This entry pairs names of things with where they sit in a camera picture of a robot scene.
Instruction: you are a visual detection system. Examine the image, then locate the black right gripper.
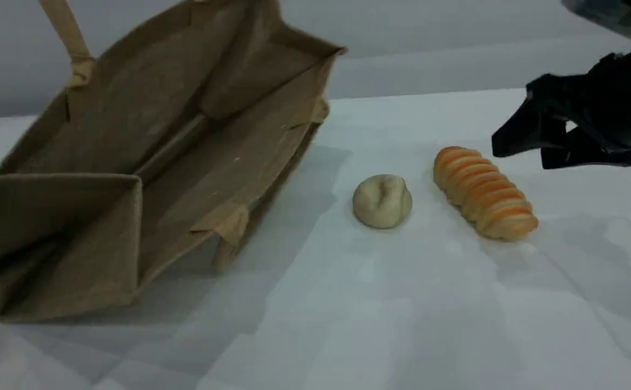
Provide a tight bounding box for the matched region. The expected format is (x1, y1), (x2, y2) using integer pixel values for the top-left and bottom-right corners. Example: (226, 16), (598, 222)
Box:
(491, 32), (631, 170)

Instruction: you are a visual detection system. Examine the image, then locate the long ridged orange bread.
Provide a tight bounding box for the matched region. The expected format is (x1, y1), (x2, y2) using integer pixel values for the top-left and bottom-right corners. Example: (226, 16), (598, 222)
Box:
(433, 146), (539, 242)

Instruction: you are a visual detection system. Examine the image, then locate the round pale egg yolk pastry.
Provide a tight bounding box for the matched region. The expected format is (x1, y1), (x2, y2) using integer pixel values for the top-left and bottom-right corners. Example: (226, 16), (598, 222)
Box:
(352, 174), (413, 230)

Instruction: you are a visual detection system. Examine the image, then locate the brown jute tote bag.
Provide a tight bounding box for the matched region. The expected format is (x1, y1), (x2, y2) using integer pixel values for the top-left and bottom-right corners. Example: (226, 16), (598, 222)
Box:
(0, 0), (347, 324)

